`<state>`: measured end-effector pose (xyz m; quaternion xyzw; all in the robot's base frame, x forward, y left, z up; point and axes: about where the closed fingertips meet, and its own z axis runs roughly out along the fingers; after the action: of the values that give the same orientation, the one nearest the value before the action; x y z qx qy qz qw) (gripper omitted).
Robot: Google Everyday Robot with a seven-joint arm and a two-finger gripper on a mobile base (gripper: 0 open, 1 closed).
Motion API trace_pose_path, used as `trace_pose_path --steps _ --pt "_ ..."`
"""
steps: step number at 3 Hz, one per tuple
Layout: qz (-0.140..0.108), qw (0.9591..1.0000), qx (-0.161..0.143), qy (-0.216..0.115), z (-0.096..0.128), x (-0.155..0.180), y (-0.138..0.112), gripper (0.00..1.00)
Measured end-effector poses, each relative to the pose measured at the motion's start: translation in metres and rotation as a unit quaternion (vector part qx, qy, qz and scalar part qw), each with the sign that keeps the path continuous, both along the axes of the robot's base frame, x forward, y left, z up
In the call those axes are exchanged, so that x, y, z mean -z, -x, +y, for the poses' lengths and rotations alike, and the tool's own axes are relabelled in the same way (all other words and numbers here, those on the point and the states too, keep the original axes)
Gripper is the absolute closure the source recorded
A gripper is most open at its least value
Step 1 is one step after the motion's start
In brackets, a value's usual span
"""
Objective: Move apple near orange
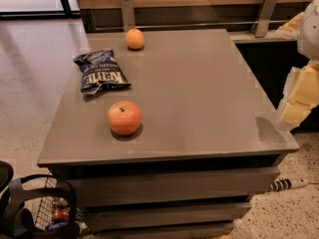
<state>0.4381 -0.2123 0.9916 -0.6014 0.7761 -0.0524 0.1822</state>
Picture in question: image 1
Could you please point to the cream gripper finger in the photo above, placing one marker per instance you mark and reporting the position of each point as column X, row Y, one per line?
column 300, row 96
column 290, row 25

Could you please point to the red apple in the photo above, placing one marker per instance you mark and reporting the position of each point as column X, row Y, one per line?
column 124, row 117

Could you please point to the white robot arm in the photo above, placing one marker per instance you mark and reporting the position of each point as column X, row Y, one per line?
column 308, row 32

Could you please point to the grey drawer cabinet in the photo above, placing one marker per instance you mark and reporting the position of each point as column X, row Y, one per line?
column 207, row 143

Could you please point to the orange fruit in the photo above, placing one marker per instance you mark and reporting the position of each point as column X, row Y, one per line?
column 135, row 39

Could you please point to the blue Kettle chips bag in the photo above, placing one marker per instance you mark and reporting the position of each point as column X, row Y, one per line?
column 100, row 71

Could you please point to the black chair edge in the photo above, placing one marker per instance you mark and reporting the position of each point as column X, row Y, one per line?
column 6, row 174

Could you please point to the right metal bracket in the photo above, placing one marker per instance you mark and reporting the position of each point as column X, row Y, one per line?
column 260, row 27

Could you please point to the metal bracket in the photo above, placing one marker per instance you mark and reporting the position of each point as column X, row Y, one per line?
column 260, row 27
column 128, row 14

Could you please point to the left metal bracket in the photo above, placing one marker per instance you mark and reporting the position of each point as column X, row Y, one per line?
column 128, row 14

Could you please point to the black wire basket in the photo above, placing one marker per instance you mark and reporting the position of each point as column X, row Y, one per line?
column 38, row 207

